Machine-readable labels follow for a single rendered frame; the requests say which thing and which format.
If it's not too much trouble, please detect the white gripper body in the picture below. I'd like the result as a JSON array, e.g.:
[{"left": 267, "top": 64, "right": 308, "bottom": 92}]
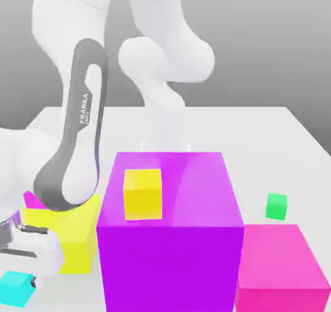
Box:
[{"left": 0, "top": 232, "right": 65, "bottom": 277}]

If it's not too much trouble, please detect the small cyan cube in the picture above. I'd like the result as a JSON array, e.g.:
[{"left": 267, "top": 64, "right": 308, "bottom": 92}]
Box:
[{"left": 0, "top": 270, "right": 36, "bottom": 308}]

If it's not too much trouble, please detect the small magenta cube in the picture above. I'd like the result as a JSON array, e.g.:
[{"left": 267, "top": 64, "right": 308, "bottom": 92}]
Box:
[{"left": 23, "top": 190, "right": 49, "bottom": 210}]

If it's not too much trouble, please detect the small yellow cube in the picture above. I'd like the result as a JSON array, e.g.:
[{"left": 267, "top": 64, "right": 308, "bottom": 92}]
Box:
[{"left": 123, "top": 169, "right": 163, "bottom": 221}]

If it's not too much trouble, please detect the small green cube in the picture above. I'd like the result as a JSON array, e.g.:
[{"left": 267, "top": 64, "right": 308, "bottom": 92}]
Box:
[{"left": 264, "top": 192, "right": 288, "bottom": 222}]

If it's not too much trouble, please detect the large yellow box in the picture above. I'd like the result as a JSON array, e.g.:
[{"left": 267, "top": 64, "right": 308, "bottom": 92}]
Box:
[{"left": 20, "top": 193, "right": 102, "bottom": 275}]

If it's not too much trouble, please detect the large purple box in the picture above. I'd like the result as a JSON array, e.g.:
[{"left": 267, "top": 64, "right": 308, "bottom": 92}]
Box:
[{"left": 96, "top": 151, "right": 246, "bottom": 312}]

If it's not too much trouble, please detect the large pink box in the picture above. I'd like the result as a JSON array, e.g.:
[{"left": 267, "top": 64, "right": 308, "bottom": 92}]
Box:
[{"left": 233, "top": 224, "right": 331, "bottom": 312}]

